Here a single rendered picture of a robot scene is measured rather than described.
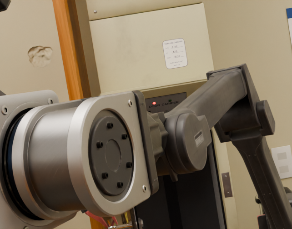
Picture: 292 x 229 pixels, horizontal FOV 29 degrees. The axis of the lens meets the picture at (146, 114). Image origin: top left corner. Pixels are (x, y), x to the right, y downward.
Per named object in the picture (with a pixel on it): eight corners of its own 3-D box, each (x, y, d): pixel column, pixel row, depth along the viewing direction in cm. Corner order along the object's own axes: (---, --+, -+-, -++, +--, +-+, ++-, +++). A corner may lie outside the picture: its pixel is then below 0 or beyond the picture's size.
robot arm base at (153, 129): (88, 201, 67) (71, 100, 66) (120, 185, 74) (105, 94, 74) (154, 196, 63) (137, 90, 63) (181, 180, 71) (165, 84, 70)
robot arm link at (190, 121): (206, 64, 114) (254, 53, 110) (223, 128, 117) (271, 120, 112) (108, 134, 75) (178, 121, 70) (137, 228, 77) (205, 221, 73)
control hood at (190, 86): (106, 129, 158) (100, 93, 157) (221, 110, 159) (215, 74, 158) (104, 132, 146) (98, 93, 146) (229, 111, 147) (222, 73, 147)
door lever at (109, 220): (128, 223, 140) (127, 212, 139) (133, 231, 130) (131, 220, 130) (107, 227, 139) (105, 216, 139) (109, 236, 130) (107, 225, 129)
